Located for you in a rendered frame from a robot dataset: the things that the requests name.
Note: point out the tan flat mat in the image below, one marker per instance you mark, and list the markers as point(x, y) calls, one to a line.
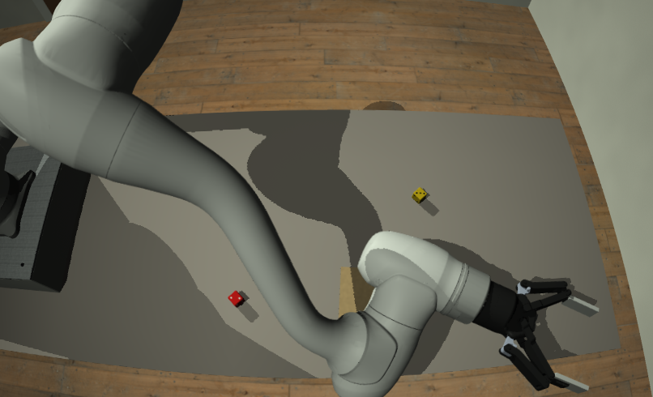
point(354, 293)

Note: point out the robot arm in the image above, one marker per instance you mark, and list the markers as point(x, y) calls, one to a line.
point(69, 95)

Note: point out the red die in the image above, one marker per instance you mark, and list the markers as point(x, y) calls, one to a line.
point(236, 298)

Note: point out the yellow die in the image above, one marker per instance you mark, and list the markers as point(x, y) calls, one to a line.
point(419, 195)

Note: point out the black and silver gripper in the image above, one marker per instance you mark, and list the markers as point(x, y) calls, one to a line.
point(497, 315)

